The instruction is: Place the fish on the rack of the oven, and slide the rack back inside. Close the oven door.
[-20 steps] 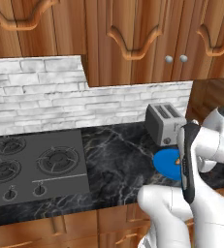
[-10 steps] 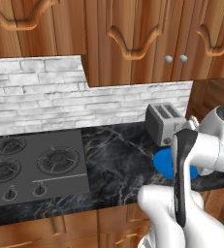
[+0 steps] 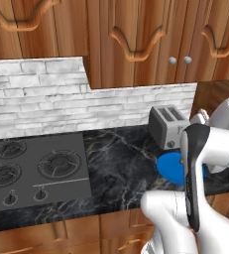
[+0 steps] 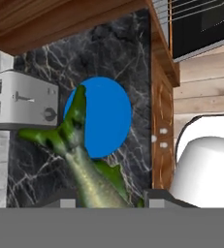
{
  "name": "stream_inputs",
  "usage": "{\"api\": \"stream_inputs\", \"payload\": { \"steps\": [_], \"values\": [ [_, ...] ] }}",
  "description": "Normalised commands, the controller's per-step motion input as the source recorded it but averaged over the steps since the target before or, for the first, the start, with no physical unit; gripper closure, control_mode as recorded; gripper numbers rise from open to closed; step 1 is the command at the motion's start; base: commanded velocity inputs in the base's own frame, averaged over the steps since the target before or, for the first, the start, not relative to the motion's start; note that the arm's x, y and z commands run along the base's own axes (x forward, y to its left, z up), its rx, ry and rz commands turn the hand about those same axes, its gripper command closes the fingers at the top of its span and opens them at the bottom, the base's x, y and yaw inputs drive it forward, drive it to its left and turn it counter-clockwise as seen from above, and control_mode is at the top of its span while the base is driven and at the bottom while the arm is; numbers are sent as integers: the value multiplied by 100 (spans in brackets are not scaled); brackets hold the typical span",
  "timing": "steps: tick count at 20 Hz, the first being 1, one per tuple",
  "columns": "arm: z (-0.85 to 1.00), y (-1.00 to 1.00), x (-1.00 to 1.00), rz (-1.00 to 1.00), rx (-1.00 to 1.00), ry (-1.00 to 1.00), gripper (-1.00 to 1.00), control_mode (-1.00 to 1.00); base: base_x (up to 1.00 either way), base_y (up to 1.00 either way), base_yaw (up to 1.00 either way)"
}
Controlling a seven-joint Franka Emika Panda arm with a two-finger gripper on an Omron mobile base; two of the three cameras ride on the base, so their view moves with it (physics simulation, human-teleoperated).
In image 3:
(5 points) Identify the wooden drawer handle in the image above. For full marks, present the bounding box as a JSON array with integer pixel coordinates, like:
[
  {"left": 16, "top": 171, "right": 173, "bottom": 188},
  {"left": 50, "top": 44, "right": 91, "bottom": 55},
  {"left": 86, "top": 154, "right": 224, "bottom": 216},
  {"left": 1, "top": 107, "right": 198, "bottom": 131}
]
[
  {"left": 129, "top": 222, "right": 151, "bottom": 230},
  {"left": 117, "top": 238, "right": 142, "bottom": 252},
  {"left": 0, "top": 245, "right": 35, "bottom": 254}
]

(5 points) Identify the wooden tall cabinet panel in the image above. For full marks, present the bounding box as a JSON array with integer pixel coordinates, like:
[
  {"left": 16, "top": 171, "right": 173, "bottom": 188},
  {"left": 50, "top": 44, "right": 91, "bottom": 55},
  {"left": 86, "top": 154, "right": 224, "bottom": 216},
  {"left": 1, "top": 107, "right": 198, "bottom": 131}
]
[{"left": 189, "top": 78, "right": 229, "bottom": 119}]

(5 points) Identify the wooden carved cupboard door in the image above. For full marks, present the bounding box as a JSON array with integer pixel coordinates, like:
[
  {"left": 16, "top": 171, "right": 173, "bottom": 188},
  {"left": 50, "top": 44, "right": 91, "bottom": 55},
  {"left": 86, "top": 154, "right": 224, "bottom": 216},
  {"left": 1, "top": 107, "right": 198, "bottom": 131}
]
[
  {"left": 180, "top": 0, "right": 229, "bottom": 83},
  {"left": 99, "top": 0, "right": 182, "bottom": 89},
  {"left": 0, "top": 0, "right": 59, "bottom": 62}
]

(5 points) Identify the blue round plate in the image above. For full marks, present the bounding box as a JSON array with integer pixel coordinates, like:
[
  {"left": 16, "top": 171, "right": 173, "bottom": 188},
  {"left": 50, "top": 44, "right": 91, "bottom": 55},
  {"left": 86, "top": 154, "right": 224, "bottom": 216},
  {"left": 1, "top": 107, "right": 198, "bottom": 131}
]
[{"left": 156, "top": 151, "right": 208, "bottom": 187}]

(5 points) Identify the wooden drawer front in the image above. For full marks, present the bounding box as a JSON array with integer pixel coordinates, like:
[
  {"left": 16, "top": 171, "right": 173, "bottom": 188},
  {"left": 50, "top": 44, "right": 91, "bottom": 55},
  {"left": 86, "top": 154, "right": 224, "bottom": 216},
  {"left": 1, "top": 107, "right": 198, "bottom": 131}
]
[
  {"left": 99, "top": 207, "right": 155, "bottom": 238},
  {"left": 0, "top": 214, "right": 101, "bottom": 254},
  {"left": 99, "top": 230, "right": 155, "bottom": 254}
]

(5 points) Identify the dark grey gas hob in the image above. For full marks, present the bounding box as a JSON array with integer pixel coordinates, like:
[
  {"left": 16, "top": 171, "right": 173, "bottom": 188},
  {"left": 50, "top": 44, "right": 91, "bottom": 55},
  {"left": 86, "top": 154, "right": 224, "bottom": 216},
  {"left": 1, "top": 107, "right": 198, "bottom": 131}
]
[{"left": 0, "top": 132, "right": 93, "bottom": 214}]

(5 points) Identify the black hob knob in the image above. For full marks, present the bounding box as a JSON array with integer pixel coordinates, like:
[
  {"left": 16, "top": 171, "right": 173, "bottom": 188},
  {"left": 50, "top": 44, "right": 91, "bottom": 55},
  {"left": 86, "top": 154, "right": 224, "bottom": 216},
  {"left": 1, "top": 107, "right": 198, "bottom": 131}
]
[
  {"left": 2, "top": 190, "right": 19, "bottom": 207},
  {"left": 33, "top": 186, "right": 50, "bottom": 202}
]

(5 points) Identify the silver two-slot toaster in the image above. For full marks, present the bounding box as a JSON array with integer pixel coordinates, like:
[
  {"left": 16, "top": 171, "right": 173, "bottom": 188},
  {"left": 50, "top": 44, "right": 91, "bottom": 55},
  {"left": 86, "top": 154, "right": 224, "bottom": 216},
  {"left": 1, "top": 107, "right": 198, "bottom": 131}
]
[{"left": 148, "top": 104, "right": 191, "bottom": 151}]

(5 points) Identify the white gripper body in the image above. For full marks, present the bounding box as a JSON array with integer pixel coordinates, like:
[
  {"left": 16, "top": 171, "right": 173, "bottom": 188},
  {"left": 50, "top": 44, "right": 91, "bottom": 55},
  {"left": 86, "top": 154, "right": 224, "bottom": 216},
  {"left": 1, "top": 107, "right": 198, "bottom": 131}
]
[{"left": 189, "top": 108, "right": 210, "bottom": 126}]

